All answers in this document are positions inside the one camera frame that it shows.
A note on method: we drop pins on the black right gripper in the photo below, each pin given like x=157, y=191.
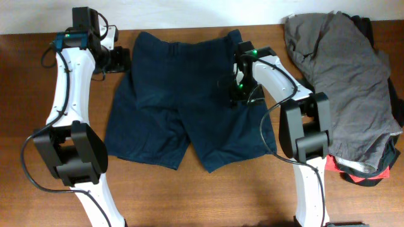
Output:
x=235, y=95

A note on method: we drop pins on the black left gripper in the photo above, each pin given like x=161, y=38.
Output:
x=122, y=62

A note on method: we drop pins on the navy blue shorts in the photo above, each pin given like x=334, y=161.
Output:
x=176, y=96

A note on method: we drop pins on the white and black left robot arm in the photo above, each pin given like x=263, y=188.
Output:
x=69, y=147

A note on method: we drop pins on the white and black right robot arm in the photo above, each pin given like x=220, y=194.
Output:
x=304, y=124

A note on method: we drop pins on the grey shorts on pile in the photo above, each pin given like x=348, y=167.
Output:
x=338, y=60

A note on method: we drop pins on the black garment under pile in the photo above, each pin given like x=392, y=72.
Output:
x=390, y=154

